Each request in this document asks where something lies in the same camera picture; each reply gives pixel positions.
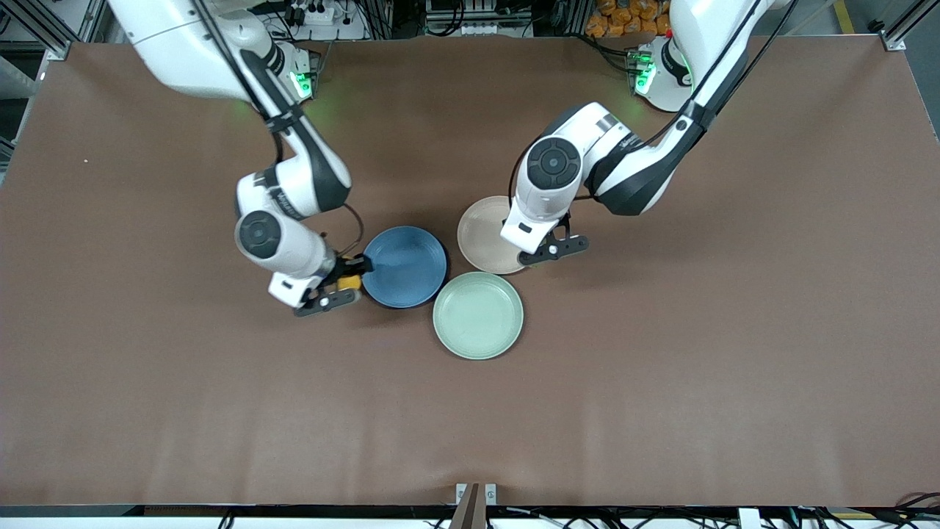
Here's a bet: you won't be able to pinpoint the light green plate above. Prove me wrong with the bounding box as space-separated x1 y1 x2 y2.
433 272 524 361

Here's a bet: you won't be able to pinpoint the white electronics box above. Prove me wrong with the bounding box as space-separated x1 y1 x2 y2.
422 0 515 37

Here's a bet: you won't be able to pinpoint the brown table cover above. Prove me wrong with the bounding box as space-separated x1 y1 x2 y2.
0 35 940 508

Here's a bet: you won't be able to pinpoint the orange snack bags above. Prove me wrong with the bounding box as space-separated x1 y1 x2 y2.
585 0 673 37

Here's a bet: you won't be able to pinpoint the white power strip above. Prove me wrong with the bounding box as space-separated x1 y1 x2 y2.
283 0 368 41

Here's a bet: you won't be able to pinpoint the blue plate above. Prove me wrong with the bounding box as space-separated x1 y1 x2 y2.
360 226 449 309

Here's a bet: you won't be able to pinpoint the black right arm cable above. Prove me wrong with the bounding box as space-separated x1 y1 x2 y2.
192 0 366 258

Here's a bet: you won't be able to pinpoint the aluminium frame post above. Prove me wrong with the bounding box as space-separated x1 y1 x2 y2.
881 0 940 52
0 0 104 61

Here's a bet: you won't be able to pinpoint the metal bracket with brown post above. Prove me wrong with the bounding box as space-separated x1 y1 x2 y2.
449 483 498 529

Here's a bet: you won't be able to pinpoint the beige plate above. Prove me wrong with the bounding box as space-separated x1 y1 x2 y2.
457 195 529 276

